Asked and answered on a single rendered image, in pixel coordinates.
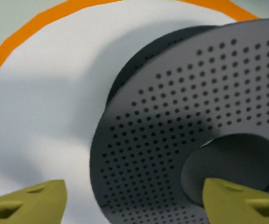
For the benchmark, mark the orange painted ring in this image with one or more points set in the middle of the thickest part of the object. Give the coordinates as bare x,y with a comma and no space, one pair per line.
67,6

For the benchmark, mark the white flat disc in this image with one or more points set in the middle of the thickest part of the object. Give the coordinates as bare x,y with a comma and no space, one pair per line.
54,86

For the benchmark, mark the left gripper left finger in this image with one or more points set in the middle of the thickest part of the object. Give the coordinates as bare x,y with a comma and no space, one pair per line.
43,203

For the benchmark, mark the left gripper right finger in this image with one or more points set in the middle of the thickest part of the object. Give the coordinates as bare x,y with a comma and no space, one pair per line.
229,203

